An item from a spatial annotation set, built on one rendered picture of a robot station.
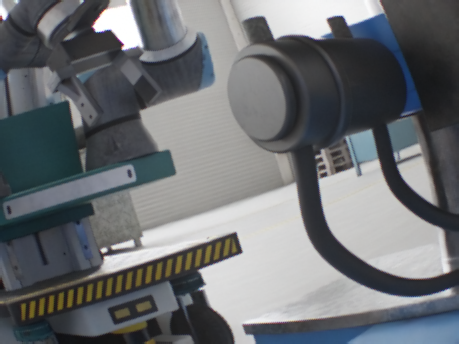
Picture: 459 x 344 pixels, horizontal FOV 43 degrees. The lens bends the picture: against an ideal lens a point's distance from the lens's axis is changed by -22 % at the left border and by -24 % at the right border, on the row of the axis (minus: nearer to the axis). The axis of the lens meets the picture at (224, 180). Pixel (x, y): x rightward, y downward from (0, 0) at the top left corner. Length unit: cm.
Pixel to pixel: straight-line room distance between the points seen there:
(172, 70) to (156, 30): 13
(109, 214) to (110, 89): 736
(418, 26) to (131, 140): 103
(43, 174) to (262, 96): 106
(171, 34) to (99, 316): 65
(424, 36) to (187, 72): 99
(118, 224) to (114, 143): 739
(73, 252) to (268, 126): 112
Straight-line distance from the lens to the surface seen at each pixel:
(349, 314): 112
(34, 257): 165
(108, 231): 890
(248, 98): 63
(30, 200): 140
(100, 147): 159
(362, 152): 924
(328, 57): 62
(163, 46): 155
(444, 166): 101
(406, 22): 70
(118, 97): 160
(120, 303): 137
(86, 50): 98
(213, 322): 156
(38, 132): 163
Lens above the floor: 42
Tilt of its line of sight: level
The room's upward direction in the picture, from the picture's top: 17 degrees counter-clockwise
